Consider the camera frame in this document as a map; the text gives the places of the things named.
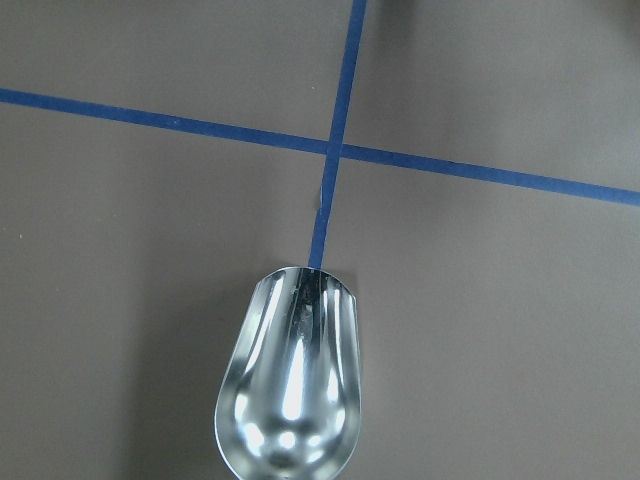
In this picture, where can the steel ice scoop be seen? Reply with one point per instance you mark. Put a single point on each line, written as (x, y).
(289, 406)

